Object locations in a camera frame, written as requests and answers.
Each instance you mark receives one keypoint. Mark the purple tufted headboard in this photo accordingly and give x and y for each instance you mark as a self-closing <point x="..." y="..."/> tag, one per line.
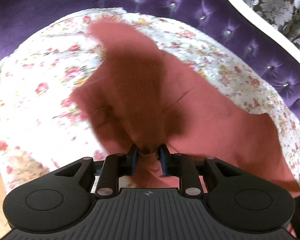
<point x="229" y="22"/>

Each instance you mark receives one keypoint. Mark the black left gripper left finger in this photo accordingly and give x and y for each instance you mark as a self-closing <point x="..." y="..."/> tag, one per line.
<point x="65" y="196"/>

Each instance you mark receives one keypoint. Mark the floral bed sheet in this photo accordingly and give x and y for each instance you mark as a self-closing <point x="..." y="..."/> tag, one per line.
<point x="41" y="129"/>

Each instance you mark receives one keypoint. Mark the red pants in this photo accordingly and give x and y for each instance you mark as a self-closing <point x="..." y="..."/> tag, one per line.
<point x="144" y="96"/>

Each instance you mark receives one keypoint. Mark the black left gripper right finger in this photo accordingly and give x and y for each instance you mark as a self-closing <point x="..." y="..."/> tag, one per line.
<point x="235" y="198"/>

